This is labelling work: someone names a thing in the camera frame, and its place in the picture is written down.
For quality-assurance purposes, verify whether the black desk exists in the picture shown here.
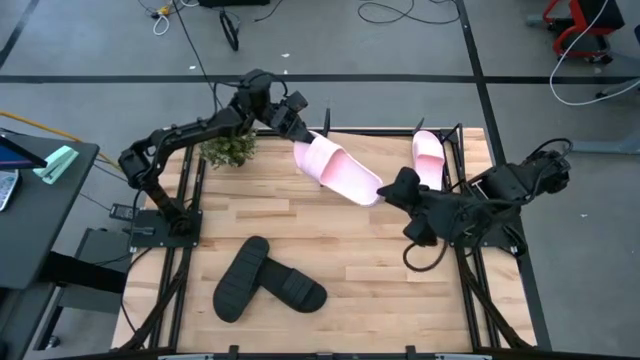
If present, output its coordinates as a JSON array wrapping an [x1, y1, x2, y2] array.
[[0, 127, 101, 360]]

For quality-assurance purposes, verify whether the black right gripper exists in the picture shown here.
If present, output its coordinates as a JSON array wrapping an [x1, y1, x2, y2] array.
[[377, 166, 441, 216]]

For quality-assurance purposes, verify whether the red frame cart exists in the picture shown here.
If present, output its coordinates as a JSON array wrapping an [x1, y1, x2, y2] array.
[[542, 0, 626, 65]]

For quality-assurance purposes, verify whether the grey table foot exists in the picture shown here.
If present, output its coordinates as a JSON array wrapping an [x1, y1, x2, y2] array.
[[569, 119, 640, 155]]

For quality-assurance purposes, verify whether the dark grey floor box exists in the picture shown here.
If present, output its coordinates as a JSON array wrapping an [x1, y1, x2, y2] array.
[[58, 227, 135, 316]]

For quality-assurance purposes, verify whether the yellow floor cable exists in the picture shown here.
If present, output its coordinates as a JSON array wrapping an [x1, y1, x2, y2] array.
[[0, 109, 114, 164]]

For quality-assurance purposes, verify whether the black frame wooden shelf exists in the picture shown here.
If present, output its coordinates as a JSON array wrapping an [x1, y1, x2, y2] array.
[[319, 107, 466, 194]]

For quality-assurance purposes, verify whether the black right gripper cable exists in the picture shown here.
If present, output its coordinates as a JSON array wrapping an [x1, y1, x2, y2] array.
[[402, 238, 450, 274]]

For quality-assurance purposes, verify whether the black strap loop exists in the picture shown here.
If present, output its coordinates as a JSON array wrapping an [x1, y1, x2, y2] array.
[[218, 9, 241, 53]]

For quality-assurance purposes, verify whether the black aluminium table frame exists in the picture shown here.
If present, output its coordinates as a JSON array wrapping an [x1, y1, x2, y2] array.
[[112, 127, 554, 360]]

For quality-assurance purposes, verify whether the curled black floor cable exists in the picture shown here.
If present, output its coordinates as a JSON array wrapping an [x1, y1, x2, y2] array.
[[356, 0, 461, 25]]

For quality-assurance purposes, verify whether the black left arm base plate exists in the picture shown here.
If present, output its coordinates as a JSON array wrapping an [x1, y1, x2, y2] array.
[[130, 209, 204, 250]]

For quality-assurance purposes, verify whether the mint green stapler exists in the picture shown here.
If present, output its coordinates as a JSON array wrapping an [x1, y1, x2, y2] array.
[[32, 144, 81, 186]]

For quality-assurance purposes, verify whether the long black floor cable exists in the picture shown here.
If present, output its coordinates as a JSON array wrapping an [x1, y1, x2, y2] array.
[[169, 0, 224, 109]]

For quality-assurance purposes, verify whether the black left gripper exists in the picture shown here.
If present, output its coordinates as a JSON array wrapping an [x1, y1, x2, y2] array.
[[264, 101, 318, 147]]

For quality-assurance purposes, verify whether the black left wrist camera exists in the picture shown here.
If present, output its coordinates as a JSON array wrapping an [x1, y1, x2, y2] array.
[[284, 90, 310, 112]]

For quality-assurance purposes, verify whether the black rubber slide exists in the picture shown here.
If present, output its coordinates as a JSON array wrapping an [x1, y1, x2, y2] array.
[[213, 234, 270, 324], [257, 256, 329, 315]]

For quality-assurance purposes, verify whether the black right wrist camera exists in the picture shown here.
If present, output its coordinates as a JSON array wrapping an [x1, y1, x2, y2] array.
[[402, 214, 439, 248]]

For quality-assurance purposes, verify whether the long white floor cable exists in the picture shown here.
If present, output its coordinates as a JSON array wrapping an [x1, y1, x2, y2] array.
[[548, 0, 640, 107]]

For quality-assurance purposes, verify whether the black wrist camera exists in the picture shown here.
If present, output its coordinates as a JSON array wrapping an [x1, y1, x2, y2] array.
[[402, 214, 439, 248], [284, 90, 310, 112]]

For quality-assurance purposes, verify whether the black power adapter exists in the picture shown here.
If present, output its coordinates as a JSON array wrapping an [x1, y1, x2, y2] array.
[[108, 202, 139, 222]]

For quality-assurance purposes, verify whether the dark tablet screen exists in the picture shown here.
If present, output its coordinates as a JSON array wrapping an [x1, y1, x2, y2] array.
[[0, 133, 49, 170]]

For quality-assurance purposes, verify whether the pink rubber slide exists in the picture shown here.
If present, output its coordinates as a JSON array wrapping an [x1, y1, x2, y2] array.
[[411, 129, 446, 192], [292, 130, 385, 208]]

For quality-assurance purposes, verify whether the green potted plant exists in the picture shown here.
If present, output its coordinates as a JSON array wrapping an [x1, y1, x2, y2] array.
[[199, 128, 259, 170]]

